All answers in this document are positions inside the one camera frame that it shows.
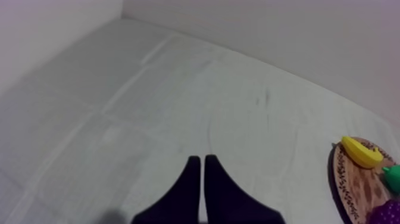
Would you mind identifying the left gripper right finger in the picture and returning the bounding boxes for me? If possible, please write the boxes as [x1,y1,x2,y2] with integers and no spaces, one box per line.
[204,154,286,224]

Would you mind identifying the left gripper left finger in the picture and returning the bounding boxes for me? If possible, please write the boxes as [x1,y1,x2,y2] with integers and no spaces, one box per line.
[131,155,201,224]

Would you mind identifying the round wooden board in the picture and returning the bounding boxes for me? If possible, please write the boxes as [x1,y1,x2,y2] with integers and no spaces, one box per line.
[332,136,400,224]

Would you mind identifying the green toy pear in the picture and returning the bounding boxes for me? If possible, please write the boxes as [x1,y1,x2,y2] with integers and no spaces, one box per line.
[382,164,400,194]

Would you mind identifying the yellow toy banana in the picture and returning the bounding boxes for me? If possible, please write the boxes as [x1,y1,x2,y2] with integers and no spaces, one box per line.
[340,136,384,169]

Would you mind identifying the purple toy grapes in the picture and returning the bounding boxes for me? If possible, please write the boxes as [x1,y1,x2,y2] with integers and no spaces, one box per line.
[369,199,400,224]

